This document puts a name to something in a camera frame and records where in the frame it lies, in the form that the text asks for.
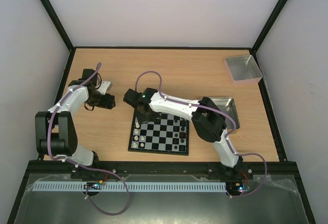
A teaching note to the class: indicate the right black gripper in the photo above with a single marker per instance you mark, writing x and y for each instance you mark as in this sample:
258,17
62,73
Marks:
144,114

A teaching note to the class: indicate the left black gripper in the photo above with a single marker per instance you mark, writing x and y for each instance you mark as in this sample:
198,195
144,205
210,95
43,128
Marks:
106,103

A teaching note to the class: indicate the black chess board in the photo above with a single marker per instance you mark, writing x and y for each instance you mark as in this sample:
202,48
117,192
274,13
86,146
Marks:
167,135

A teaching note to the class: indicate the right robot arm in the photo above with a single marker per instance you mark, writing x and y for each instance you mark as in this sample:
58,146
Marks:
207,119

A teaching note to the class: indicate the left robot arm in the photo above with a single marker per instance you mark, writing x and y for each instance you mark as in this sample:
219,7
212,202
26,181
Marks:
55,130

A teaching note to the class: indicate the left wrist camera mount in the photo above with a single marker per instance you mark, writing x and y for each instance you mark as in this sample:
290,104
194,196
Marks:
104,87

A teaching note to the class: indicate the grey slotted cable duct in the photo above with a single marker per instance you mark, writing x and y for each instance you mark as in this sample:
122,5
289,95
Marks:
65,186

